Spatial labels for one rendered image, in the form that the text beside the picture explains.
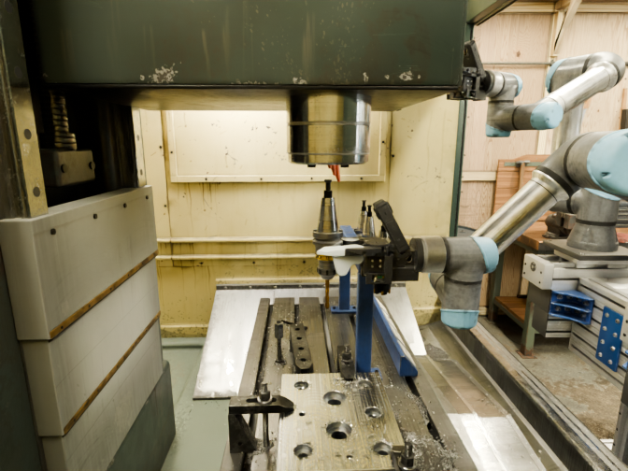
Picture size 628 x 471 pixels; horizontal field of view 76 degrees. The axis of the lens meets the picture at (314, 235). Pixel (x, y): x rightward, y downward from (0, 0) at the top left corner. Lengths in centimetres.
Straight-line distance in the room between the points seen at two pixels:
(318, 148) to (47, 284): 47
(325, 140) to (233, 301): 128
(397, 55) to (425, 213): 129
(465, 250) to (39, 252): 72
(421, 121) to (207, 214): 102
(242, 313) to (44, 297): 122
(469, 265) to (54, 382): 74
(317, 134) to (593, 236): 116
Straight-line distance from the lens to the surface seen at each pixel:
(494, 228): 100
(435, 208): 193
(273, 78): 68
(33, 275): 69
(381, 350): 130
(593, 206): 165
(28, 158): 69
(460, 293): 88
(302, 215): 183
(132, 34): 73
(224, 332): 177
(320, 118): 72
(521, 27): 384
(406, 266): 84
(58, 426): 80
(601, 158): 90
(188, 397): 164
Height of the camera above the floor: 152
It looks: 13 degrees down
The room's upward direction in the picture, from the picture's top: straight up
